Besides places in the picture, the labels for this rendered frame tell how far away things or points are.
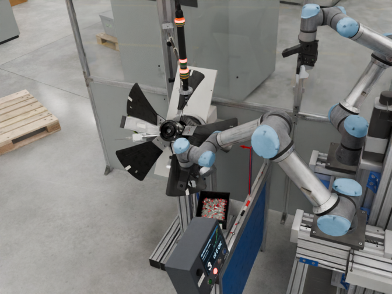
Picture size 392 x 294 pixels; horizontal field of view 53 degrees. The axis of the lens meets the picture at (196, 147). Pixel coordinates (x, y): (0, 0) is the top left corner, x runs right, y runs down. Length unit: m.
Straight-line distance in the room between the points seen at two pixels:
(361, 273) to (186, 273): 0.78
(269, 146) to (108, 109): 2.13
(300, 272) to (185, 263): 1.38
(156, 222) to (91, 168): 1.01
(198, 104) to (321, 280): 1.34
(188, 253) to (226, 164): 1.73
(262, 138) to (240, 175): 1.67
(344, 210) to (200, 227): 0.56
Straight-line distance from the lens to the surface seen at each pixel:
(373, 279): 1.86
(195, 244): 1.48
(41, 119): 4.69
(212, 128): 2.10
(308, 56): 1.94
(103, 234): 3.31
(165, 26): 2.49
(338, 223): 1.61
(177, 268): 1.43
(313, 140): 2.76
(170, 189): 2.10
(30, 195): 3.91
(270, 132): 1.48
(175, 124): 2.09
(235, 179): 3.18
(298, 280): 2.66
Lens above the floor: 2.39
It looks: 37 degrees down
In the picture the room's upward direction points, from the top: 4 degrees counter-clockwise
